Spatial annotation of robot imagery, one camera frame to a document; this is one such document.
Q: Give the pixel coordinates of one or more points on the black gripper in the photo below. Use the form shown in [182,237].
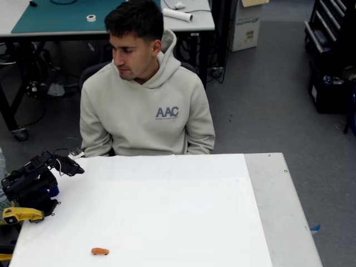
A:
[74,168]

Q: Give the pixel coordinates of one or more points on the small orange snack piece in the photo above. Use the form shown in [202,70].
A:
[100,251]

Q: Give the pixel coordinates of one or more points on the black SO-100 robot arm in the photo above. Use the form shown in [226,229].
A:
[27,186]

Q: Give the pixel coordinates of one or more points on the black caster wheel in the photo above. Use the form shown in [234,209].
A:
[20,134]

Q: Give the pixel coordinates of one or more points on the person leg in jeans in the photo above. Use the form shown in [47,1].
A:
[2,178]

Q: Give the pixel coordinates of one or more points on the man in beige hoodie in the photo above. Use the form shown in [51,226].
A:
[139,119]

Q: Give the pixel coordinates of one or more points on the white plastic bag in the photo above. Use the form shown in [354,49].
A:
[55,90]

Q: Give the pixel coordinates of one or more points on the large white paper sheet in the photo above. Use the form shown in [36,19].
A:
[153,208]

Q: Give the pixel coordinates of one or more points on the green cutting mat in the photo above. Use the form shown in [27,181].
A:
[55,19]

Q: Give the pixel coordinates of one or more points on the white tape roll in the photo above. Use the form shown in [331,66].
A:
[91,18]

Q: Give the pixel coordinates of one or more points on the grey workbench with black legs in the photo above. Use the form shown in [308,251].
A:
[5,16]

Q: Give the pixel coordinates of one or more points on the white rolled paper tube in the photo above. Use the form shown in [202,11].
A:
[178,14]

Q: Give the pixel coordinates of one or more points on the white cardboard box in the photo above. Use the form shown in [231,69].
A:
[246,30]

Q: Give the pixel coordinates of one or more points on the blue tape scrap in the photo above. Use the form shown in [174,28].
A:
[315,228]

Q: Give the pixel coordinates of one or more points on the black storage bin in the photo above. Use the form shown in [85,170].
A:
[328,97]

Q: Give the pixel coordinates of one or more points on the black tool cart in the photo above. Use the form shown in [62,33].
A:
[328,27]

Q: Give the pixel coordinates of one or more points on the small white wrist camera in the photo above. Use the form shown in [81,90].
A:
[76,153]

